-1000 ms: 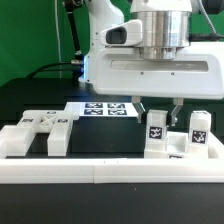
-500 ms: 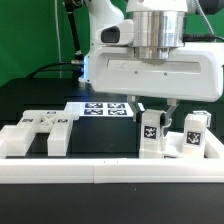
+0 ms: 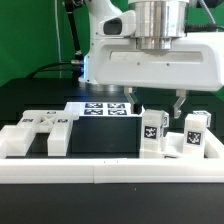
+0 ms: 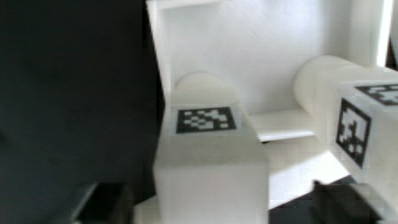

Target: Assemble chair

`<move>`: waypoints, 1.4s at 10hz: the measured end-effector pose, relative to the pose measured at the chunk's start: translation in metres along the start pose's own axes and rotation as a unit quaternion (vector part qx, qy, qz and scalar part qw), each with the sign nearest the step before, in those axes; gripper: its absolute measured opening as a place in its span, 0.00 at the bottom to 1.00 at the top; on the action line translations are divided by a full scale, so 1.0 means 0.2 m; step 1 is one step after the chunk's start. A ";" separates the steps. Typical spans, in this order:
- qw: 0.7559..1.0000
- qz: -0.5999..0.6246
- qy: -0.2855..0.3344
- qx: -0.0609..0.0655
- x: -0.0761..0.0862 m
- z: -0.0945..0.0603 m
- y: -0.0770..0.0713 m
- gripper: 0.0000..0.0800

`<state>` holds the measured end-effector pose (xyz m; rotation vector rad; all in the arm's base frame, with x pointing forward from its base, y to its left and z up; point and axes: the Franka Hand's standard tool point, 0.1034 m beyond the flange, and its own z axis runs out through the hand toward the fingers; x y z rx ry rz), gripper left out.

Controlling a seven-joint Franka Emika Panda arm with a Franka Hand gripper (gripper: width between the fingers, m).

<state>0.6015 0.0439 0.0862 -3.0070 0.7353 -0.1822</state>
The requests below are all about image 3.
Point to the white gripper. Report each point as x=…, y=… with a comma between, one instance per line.
x=195, y=62

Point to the white chair seat part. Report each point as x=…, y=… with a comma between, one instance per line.
x=171, y=148

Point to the white chair back frame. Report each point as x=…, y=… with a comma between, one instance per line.
x=56, y=123

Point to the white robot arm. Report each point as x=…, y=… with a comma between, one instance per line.
x=150, y=46

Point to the white marker sheet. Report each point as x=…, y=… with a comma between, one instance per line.
x=101, y=109

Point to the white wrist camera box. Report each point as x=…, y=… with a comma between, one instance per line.
x=123, y=25

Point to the white U-shaped fence frame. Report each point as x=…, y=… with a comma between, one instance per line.
x=38, y=171

